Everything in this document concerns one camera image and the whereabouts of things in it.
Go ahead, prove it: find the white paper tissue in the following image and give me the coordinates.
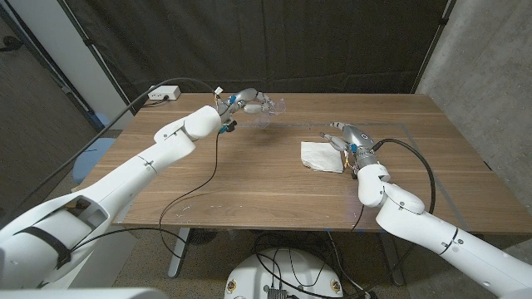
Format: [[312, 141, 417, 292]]
[[300, 140, 346, 174]]

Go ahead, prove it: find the black power strip cable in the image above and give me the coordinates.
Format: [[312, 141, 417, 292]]
[[143, 96, 170, 108]]

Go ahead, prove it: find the white power strip box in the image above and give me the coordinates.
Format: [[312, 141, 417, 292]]
[[146, 85, 182, 101]]

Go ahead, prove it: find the black backdrop stand pole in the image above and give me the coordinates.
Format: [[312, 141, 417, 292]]
[[410, 0, 457, 95], [56, 0, 137, 116]]

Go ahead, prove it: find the black wall hook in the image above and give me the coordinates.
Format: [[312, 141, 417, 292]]
[[0, 36, 24, 53]]

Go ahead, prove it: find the white table leg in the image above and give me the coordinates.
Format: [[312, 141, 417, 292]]
[[167, 227, 191, 278]]

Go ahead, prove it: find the grey table leg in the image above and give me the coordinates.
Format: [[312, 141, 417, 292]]
[[377, 232, 406, 287]]

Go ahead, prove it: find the clear plastic bag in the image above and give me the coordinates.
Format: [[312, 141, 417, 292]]
[[239, 98, 288, 129]]

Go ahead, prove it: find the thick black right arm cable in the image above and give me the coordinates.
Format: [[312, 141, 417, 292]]
[[361, 138, 436, 298]]

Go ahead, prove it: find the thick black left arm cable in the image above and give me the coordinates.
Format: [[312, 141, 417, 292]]
[[0, 76, 217, 228]]

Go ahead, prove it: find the white floor cable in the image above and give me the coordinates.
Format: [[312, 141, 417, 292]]
[[326, 230, 369, 299]]

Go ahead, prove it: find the light blue round stool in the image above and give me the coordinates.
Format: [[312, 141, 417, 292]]
[[72, 137, 116, 185]]

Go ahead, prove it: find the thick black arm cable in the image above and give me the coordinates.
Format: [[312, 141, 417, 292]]
[[0, 76, 217, 228], [361, 138, 436, 298]]

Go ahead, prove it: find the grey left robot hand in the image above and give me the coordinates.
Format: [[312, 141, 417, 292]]
[[215, 87, 278, 125]]

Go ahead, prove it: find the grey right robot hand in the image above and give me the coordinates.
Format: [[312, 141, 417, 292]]
[[318, 121, 380, 169]]

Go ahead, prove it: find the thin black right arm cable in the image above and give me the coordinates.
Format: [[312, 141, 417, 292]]
[[349, 203, 366, 233]]

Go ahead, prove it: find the black looped base cable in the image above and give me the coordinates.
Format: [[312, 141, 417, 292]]
[[251, 232, 333, 299]]

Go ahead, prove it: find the black diagonal wall strip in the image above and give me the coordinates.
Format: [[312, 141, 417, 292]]
[[0, 3, 106, 136]]

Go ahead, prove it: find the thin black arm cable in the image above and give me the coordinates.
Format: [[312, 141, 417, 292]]
[[68, 131, 221, 261], [349, 203, 366, 233]]

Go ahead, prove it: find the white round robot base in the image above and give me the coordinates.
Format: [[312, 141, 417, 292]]
[[223, 248, 345, 299]]

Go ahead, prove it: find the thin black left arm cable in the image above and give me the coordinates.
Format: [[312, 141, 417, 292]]
[[68, 131, 221, 261]]

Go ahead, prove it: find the black round floor fan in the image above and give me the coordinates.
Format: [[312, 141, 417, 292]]
[[189, 228, 218, 247]]

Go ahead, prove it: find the black fabric backdrop curtain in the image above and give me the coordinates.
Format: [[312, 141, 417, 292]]
[[57, 0, 456, 113]]

